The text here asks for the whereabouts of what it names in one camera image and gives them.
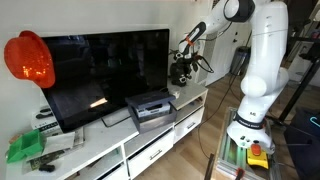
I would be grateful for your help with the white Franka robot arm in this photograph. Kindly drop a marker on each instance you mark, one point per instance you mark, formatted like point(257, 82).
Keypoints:
point(263, 66)

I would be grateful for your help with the white cabinet door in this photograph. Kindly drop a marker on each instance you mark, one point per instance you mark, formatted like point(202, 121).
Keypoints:
point(216, 63)

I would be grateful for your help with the white drawer front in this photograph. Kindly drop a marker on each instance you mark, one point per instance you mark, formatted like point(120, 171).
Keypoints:
point(151, 153)
point(113, 173)
point(188, 125)

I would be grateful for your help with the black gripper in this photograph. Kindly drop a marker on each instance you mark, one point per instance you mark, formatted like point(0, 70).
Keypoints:
point(186, 64)

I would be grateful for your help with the black trash can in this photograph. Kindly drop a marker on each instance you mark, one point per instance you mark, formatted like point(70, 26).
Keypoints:
point(240, 60)

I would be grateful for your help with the white TV stand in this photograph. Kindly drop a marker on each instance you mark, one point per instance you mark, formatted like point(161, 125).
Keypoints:
point(100, 146)

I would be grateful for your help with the green plastic bin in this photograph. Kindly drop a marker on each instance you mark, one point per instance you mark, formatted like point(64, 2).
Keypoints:
point(26, 146)

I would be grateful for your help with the white device box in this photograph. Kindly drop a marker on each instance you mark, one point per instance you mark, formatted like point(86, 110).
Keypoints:
point(46, 125)

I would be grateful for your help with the black flat screen television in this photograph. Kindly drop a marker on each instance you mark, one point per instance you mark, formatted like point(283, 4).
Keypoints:
point(106, 73)

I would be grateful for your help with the potted plant in dark pot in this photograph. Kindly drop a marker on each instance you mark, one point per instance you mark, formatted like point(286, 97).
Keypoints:
point(175, 71)

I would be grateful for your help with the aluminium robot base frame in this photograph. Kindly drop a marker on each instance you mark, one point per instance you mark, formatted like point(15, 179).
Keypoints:
point(230, 153)

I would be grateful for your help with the black and white sunglasses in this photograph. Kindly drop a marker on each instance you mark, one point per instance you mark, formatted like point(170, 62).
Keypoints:
point(185, 80)

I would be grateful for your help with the black tripod stand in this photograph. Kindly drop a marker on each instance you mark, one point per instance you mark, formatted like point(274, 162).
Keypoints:
point(300, 83)

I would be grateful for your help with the black computer case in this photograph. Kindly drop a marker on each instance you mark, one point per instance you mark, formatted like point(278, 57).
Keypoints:
point(303, 143)

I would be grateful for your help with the clear plastic cup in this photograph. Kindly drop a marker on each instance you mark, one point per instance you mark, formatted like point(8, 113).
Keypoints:
point(175, 93)

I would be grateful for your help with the stack of magazines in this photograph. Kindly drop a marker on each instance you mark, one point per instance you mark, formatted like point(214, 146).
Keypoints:
point(50, 156)

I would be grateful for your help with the small black object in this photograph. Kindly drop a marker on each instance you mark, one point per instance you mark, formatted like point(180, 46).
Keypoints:
point(46, 168)

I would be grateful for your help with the yellow emergency stop box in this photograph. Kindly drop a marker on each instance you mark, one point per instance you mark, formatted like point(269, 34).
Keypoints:
point(257, 156)

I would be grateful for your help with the white paper envelope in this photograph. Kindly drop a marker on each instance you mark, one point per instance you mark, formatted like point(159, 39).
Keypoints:
point(58, 141)

